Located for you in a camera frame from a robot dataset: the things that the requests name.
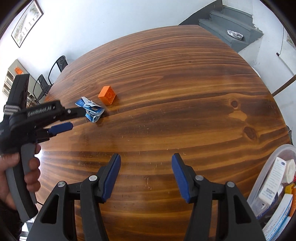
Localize blue foil wrapper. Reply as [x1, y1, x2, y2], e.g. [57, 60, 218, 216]
[75, 96, 105, 123]

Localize white blue vitamin box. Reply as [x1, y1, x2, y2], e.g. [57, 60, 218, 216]
[262, 194, 293, 240]

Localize orange toy brick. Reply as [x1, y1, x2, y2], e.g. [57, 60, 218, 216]
[98, 85, 116, 105]

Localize person's left hand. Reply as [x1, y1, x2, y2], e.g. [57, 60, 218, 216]
[0, 143, 42, 210]

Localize black metal chair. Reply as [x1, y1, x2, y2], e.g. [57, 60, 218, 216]
[48, 55, 68, 85]
[33, 74, 52, 104]

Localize clear plastic round container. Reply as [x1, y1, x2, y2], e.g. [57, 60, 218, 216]
[247, 144, 295, 240]

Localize white tube in container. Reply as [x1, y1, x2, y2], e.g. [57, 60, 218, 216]
[258, 157, 286, 205]

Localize orange cream tube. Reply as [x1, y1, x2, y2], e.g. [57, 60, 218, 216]
[289, 187, 296, 217]

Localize grey white shelf cabinet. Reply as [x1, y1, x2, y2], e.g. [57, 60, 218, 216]
[2, 59, 42, 107]

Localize yellow toy brick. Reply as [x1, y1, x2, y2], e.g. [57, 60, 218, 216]
[285, 183, 295, 194]

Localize white gauze roll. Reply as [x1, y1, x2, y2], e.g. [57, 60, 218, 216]
[282, 159, 295, 184]

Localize grey staircase steps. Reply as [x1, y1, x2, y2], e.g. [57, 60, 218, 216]
[199, 6, 263, 52]

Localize crumpled foil tray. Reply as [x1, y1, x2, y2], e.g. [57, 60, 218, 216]
[227, 30, 244, 41]

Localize framed wall picture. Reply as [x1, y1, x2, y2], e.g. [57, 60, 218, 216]
[11, 1, 43, 48]

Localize wooden stick handle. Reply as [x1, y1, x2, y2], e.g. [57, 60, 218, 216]
[272, 75, 296, 97]

